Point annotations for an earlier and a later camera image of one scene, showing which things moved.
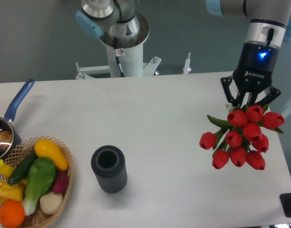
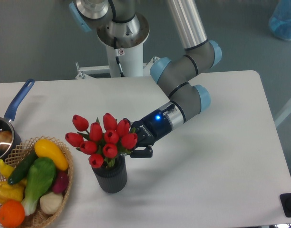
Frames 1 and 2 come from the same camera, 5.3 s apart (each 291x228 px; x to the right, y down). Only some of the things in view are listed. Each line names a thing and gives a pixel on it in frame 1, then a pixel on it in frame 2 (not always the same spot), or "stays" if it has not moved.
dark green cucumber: [23, 167] stays
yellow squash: [44, 148] stays
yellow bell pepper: [3, 191] stays
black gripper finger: [226, 81] → [128, 120]
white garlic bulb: [50, 203] stays
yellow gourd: [5, 169] stays
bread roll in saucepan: [3, 137] stays
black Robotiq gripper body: [256, 67] → [150, 128]
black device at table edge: [289, 202] stays
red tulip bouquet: [242, 139] → [103, 143]
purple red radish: [61, 183] stays
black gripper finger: [273, 92] → [147, 153]
